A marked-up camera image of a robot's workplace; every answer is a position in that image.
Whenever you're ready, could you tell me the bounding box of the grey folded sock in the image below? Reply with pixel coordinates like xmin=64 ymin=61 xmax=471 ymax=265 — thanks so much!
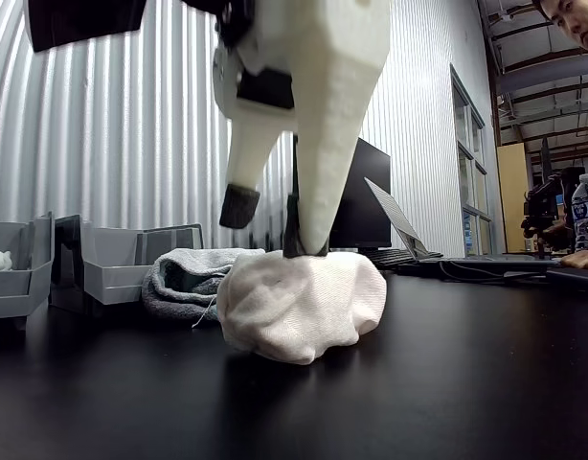
xmin=141 ymin=246 xmax=267 ymax=330

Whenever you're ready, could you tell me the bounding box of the person's hand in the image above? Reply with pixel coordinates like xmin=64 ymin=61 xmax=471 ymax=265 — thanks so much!
xmin=558 ymin=248 xmax=588 ymax=271

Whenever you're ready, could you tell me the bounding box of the black computer monitor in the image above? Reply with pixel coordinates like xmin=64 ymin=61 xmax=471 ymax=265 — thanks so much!
xmin=292 ymin=135 xmax=393 ymax=254

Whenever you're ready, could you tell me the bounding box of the silver laptop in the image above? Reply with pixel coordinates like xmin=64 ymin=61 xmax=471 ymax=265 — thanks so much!
xmin=363 ymin=176 xmax=563 ymax=275

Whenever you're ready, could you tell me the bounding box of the white framed window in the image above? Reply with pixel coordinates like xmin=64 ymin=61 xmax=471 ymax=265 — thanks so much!
xmin=448 ymin=63 xmax=497 ymax=259

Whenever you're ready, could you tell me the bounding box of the black keyboard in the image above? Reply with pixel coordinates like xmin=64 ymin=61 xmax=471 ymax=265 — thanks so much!
xmin=369 ymin=248 xmax=444 ymax=267

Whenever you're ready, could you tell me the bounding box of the grey plastic bin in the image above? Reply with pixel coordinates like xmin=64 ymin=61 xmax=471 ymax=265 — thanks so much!
xmin=0 ymin=212 xmax=56 ymax=333
xmin=50 ymin=214 xmax=203 ymax=316

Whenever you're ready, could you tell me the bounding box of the tan wooden panel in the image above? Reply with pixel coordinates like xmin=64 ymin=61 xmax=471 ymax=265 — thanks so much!
xmin=495 ymin=143 xmax=533 ymax=255

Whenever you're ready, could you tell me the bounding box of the person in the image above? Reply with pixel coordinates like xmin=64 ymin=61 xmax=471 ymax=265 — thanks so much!
xmin=531 ymin=0 xmax=588 ymax=54

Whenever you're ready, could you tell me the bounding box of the clear water bottle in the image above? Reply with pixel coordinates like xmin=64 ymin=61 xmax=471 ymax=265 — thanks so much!
xmin=572 ymin=172 xmax=588 ymax=253

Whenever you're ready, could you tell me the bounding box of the black cable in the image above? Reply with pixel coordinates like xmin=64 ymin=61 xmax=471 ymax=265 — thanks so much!
xmin=437 ymin=261 xmax=563 ymax=286

